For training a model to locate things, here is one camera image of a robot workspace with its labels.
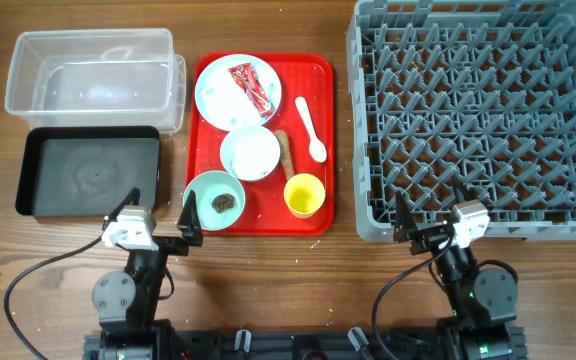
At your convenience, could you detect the light blue bowl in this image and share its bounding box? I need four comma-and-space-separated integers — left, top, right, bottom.
220, 126, 280, 182

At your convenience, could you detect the red snack wrapper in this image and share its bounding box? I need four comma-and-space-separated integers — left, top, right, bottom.
228, 63, 275, 118

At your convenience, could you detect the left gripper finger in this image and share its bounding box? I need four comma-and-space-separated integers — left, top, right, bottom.
104, 187, 140, 223
177, 190, 203, 246

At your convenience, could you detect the black plastic tray bin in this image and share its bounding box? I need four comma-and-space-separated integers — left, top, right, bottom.
15, 126, 161, 217

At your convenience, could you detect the white plastic spoon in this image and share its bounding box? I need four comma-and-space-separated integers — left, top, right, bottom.
295, 97, 327, 163

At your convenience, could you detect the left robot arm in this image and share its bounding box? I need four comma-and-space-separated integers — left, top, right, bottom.
83, 188, 203, 360

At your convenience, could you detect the yellow plastic cup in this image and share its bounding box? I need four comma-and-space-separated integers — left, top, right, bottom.
283, 173, 326, 219

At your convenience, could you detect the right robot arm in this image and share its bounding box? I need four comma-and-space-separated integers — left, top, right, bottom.
393, 179, 528, 360

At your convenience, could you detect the clear plastic bin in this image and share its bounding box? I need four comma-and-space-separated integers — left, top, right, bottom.
5, 28, 186, 134

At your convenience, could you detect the grey dishwasher rack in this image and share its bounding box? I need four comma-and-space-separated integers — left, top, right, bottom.
346, 1, 576, 242

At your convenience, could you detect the mint green bowl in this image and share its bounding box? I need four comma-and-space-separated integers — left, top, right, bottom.
183, 170, 246, 231

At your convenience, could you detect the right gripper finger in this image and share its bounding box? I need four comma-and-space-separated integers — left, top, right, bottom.
452, 176, 476, 204
393, 192, 418, 243

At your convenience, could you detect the light blue plate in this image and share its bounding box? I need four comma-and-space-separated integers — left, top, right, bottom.
194, 54, 282, 125

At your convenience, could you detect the white napkin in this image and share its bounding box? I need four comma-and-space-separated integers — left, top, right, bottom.
201, 88, 262, 131

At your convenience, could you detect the white rice pile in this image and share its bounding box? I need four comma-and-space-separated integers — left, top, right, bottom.
231, 134, 279, 181

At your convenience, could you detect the dark brown food lump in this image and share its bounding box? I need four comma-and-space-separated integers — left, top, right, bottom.
211, 193, 236, 214

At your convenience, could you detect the red serving tray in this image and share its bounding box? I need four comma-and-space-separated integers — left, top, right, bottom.
185, 52, 335, 236

